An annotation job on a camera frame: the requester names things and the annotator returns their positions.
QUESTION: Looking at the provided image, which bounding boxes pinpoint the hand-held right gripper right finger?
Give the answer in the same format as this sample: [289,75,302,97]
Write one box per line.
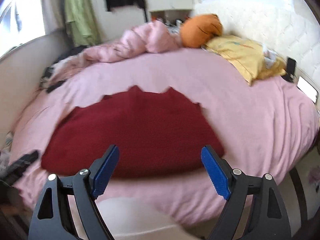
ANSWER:
[201,145,292,240]

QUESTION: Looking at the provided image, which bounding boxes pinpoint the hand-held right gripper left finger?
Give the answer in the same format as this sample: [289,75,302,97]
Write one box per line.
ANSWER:
[28,144,120,240]

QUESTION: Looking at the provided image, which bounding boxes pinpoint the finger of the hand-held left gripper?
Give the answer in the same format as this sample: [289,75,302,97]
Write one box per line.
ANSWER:
[11,150,40,173]

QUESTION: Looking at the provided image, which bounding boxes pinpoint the dark red knit sweater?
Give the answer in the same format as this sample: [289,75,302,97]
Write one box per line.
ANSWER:
[41,86,225,179]

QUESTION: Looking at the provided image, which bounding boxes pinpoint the black and white clothes pile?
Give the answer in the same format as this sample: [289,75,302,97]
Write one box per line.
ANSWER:
[40,46,88,93]

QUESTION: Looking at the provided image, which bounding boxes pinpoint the white fleece garment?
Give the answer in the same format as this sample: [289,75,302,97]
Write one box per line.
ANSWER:
[97,197,200,240]

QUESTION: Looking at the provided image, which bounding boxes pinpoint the pink bed sheet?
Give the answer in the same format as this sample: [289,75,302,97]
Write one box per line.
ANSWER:
[10,47,320,227]

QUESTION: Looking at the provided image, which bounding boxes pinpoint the white floral cloth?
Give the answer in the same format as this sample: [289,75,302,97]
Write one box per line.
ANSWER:
[300,155,320,205]

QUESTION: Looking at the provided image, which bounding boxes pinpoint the yellow pillow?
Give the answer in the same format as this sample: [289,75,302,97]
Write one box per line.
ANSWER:
[204,35,287,85]

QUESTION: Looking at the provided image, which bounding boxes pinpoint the white rectangular object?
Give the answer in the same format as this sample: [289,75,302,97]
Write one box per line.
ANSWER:
[297,77,317,103]

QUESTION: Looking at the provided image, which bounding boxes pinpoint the black phone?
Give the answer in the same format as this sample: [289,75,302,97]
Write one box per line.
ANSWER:
[285,57,297,83]

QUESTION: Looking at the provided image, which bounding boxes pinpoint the pink duvet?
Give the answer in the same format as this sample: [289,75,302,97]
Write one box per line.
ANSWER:
[82,20,183,63]

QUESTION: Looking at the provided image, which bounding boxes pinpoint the bright window beside bed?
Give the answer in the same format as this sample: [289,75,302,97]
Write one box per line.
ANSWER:
[0,0,47,52]

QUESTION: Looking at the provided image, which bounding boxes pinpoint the orange pillow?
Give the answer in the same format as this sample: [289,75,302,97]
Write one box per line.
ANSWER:
[180,14,223,48]

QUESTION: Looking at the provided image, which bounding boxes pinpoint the green hanging garment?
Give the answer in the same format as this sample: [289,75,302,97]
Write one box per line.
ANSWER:
[64,0,100,47]

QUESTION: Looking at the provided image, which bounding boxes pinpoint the white quilted headboard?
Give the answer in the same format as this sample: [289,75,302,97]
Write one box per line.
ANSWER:
[192,0,320,85]

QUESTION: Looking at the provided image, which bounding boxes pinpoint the beige bed frame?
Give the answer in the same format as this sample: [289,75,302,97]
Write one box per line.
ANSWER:
[0,27,75,140]

